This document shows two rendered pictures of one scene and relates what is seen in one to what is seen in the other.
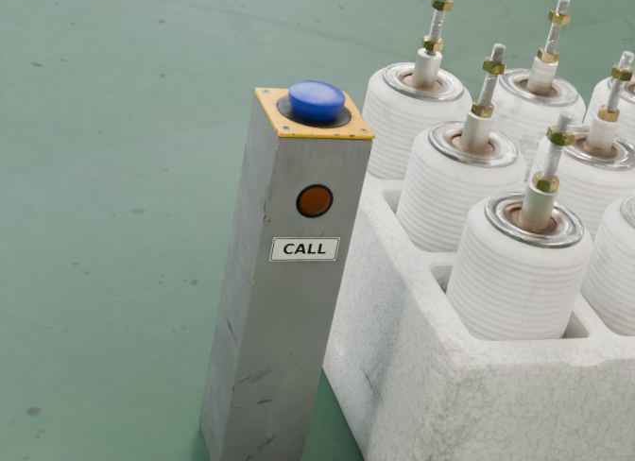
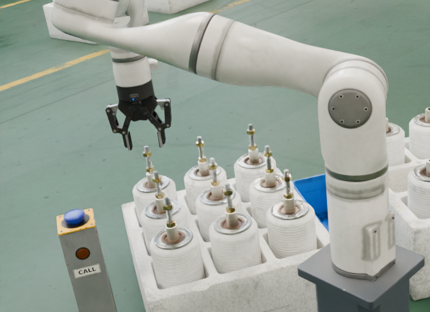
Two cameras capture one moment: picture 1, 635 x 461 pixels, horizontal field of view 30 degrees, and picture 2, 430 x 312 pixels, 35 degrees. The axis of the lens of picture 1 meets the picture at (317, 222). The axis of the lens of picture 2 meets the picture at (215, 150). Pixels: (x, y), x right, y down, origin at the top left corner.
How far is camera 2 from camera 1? 0.63 m
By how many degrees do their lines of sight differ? 11
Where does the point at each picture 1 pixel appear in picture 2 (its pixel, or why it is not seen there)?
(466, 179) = (156, 225)
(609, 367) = (214, 288)
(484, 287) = (159, 268)
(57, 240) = (44, 277)
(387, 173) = not seen: hidden behind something
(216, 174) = (116, 229)
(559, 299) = (187, 266)
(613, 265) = (214, 247)
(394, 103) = (139, 197)
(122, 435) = not seen: outside the picture
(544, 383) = (189, 300)
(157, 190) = not seen: hidden behind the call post
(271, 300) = (82, 292)
